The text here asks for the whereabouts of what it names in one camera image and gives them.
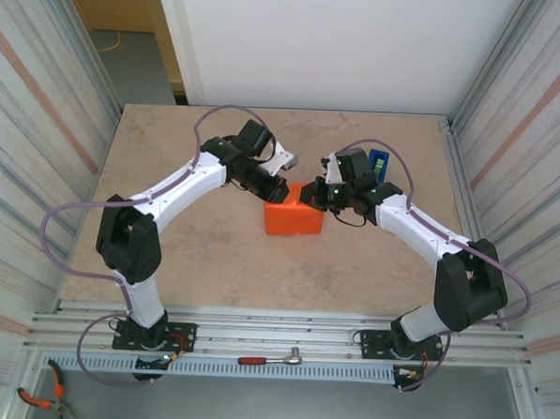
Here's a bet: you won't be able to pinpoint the yellow wooden door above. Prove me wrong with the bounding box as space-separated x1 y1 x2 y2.
55 0 191 97

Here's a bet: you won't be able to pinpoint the orange wrapping paper sheet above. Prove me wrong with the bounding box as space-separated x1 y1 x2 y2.
262 180 327 240

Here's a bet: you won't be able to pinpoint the red-handled ratchet wrench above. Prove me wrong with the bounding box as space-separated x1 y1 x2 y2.
237 342 305 367

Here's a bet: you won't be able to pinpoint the blue tape dispenser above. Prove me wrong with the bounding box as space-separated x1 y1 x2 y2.
366 148 391 187

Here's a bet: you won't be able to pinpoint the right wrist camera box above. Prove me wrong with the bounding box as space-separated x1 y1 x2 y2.
319 151 343 186

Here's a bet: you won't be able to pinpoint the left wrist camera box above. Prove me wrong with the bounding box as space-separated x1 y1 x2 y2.
264 142 301 178

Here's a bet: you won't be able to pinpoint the orange floor cable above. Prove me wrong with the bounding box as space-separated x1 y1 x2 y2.
98 29 124 54

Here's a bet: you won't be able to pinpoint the orange-handled pliers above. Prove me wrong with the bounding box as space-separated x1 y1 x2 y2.
15 357 85 419

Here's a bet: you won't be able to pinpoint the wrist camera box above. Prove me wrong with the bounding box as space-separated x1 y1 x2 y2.
319 151 343 186
264 142 301 178

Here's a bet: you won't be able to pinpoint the grey slotted cable duct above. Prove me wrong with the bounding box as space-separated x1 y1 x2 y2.
40 346 398 388

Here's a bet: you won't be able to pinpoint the aluminium side frame rail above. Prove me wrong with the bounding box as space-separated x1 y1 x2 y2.
427 114 519 330

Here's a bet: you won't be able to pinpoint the aluminium mounting rail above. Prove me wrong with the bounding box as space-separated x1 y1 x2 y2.
22 293 537 377

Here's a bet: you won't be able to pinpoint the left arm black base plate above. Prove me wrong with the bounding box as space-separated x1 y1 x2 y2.
111 318 198 355

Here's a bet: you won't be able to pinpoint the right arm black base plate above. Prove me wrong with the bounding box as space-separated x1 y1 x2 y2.
356 326 446 365

